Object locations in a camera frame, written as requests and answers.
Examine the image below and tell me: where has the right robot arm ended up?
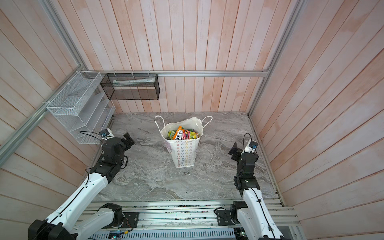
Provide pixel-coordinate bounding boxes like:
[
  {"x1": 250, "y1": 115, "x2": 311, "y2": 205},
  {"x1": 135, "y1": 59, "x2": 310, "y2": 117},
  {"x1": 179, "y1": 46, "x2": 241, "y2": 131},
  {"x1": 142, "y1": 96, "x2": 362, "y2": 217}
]
[{"x1": 229, "y1": 140, "x2": 285, "y2": 240}]

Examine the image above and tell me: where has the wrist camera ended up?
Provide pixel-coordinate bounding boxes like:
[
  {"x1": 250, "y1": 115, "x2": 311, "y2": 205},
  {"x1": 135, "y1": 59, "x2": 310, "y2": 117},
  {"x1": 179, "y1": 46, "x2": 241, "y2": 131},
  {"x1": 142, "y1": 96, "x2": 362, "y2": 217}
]
[
  {"x1": 243, "y1": 140, "x2": 259, "y2": 156},
  {"x1": 99, "y1": 128, "x2": 115, "y2": 141}
]

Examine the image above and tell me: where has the green candy bag back side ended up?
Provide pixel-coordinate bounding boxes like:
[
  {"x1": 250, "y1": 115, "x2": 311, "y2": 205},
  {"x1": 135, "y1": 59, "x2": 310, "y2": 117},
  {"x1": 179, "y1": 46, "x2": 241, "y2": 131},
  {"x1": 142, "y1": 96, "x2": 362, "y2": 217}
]
[{"x1": 185, "y1": 130, "x2": 200, "y2": 140}]

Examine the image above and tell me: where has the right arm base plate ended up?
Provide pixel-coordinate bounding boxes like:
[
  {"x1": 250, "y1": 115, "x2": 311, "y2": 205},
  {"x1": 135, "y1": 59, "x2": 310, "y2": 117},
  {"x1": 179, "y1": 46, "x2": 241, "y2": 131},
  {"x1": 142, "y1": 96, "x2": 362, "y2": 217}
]
[{"x1": 214, "y1": 208, "x2": 240, "y2": 226}]

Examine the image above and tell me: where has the black mesh wall basket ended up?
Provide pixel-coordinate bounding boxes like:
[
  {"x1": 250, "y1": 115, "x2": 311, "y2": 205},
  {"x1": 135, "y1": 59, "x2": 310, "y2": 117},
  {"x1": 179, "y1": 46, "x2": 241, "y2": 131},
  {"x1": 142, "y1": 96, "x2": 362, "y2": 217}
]
[{"x1": 101, "y1": 73, "x2": 161, "y2": 101}]

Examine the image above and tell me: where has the green Spring Tea candy bag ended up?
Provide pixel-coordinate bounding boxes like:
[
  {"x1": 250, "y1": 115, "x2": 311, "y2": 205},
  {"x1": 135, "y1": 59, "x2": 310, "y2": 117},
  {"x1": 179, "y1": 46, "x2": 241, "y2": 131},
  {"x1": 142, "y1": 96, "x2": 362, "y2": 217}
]
[{"x1": 168, "y1": 130, "x2": 177, "y2": 140}]

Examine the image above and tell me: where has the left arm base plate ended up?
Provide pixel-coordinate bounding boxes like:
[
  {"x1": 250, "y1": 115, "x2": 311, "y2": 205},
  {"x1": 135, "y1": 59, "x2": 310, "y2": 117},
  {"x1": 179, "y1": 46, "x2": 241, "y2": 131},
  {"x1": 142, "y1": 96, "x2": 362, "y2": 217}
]
[{"x1": 103, "y1": 212, "x2": 139, "y2": 229}]

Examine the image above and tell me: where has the small orange candy bag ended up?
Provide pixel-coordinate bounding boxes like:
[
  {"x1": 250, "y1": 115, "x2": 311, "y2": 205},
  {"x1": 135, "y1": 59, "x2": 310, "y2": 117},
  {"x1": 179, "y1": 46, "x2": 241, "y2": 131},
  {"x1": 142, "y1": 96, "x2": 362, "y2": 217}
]
[{"x1": 173, "y1": 126, "x2": 197, "y2": 140}]

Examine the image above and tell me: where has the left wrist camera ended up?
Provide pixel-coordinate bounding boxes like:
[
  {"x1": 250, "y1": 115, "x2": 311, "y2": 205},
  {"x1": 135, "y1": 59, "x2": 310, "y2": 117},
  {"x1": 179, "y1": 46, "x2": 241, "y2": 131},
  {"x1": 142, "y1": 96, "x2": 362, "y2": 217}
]
[{"x1": 99, "y1": 128, "x2": 115, "y2": 141}]

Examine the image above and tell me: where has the white paper bag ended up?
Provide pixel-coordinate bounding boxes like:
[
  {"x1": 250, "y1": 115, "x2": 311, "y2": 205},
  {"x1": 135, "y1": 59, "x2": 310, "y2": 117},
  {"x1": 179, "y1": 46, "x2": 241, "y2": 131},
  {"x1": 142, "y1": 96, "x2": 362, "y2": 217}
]
[{"x1": 154, "y1": 116, "x2": 213, "y2": 168}]

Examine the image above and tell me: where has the white wire mesh shelf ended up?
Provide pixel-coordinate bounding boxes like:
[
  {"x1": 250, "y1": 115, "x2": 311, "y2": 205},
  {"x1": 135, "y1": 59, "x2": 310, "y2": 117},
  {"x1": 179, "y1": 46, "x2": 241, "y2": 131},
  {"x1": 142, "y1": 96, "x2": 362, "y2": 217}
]
[{"x1": 47, "y1": 71, "x2": 116, "y2": 145}]

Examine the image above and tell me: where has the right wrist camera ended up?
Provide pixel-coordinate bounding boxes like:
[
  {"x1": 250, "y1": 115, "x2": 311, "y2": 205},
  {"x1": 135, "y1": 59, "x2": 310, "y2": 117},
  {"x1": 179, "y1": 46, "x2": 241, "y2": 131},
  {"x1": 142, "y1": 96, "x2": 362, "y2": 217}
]
[{"x1": 243, "y1": 140, "x2": 259, "y2": 156}]

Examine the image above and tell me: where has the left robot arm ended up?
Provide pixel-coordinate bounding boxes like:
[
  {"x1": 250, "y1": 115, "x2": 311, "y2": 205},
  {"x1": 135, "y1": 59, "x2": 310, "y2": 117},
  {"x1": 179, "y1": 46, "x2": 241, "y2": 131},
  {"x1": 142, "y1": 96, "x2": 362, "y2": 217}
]
[{"x1": 28, "y1": 129, "x2": 135, "y2": 240}]

